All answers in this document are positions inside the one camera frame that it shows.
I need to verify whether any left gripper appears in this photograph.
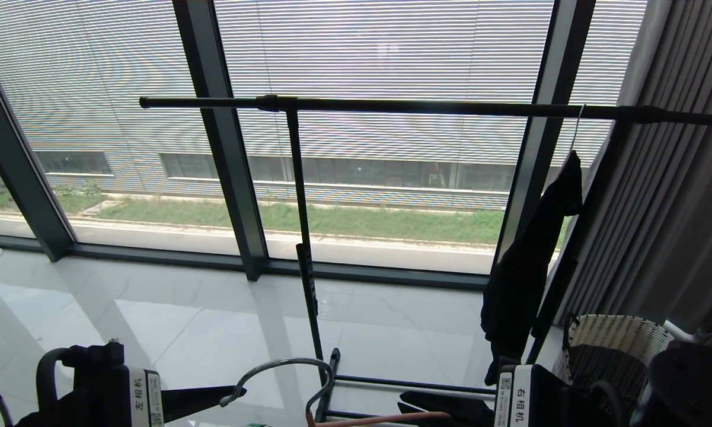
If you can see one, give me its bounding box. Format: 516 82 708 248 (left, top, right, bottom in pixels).
13 391 79 427

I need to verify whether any pink clothes hanger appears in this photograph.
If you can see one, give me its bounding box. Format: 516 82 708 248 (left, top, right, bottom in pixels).
219 357 452 427
568 104 587 156

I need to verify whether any black garment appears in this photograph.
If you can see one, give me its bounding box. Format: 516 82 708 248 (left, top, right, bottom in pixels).
480 151 585 387

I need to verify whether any black clothes rack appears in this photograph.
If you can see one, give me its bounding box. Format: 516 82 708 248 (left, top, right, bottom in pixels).
139 94 712 427

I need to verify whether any white laundry basket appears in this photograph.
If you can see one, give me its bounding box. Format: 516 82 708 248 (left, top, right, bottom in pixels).
550 314 678 419

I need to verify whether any window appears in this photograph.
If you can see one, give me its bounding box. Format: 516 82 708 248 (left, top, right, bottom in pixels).
0 0 648 292

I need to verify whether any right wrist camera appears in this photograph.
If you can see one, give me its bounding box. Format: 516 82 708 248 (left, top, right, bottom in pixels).
494 364 565 427

